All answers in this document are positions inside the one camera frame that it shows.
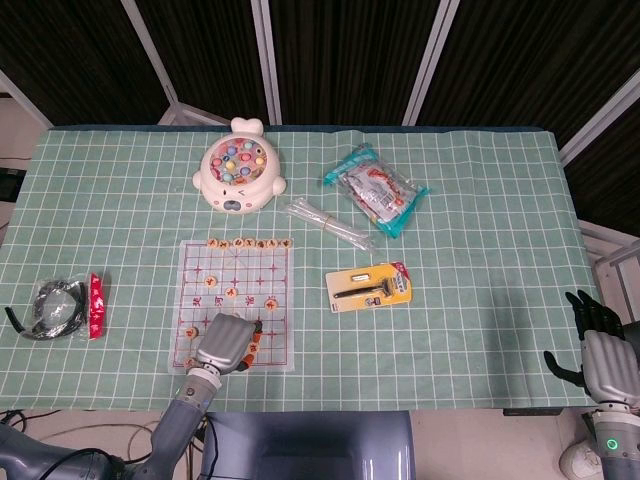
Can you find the red-character wooden xiangqi piece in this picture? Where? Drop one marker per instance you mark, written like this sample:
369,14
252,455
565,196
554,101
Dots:
252,346

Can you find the round chess piece red character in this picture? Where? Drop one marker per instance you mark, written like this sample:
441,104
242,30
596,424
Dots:
272,303
191,332
211,282
188,361
231,292

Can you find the teal snack bag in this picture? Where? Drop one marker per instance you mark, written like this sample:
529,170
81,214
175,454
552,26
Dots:
377,187

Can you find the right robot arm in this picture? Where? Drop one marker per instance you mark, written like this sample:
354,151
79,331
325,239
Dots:
617,445

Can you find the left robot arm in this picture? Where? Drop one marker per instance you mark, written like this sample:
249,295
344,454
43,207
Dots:
175,430

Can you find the translucent Chinese chess board sheet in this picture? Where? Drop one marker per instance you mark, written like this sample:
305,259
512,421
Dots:
277,345

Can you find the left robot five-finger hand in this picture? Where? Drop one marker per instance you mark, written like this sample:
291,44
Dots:
225,345

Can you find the yellow carded razor pack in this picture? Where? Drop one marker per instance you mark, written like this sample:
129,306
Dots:
370,287

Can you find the dark partition panel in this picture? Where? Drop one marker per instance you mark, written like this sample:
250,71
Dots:
210,50
75,55
350,55
525,60

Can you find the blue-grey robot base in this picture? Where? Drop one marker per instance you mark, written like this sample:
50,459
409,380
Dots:
310,445

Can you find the green grid tablecloth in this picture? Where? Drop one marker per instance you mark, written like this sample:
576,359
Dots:
450,350

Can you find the clear straw bundle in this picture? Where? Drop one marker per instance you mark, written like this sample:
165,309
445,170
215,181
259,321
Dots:
327,222

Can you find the white seal fishing toy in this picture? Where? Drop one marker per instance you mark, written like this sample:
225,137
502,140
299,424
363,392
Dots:
240,170

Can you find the white metal frame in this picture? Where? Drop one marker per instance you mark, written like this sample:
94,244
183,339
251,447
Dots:
607,250

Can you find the red printed packet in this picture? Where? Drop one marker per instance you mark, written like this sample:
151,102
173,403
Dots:
97,310

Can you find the black device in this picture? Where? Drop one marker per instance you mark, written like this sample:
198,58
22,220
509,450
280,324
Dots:
10,185

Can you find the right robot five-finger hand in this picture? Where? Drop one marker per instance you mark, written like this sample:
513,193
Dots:
612,365

